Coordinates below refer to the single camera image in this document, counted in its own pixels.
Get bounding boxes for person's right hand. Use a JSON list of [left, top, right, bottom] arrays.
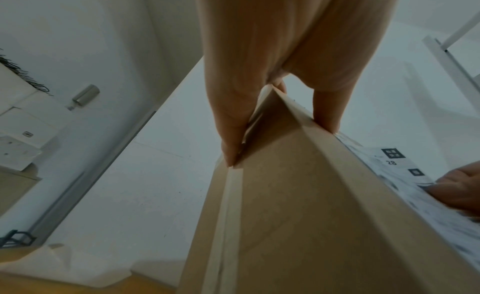
[[424, 160, 480, 222]]

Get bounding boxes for person's left hand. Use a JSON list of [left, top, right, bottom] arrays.
[[196, 0, 400, 169]]

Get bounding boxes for shipping label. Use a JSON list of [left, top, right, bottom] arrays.
[[333, 131, 480, 273]]

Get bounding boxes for brown cardboard box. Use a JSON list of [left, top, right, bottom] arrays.
[[176, 85, 480, 294]]

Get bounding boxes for translucent label backing paper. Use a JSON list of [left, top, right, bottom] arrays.
[[0, 242, 132, 288]]

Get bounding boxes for white metal rack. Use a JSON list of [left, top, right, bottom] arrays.
[[421, 6, 480, 93]]

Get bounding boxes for silver metal cylinder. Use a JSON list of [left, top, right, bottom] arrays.
[[66, 84, 101, 111]]

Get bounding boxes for large white carton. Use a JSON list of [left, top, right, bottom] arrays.
[[0, 63, 41, 116]]

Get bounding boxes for black shoe rack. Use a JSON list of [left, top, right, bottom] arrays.
[[0, 228, 37, 249]]

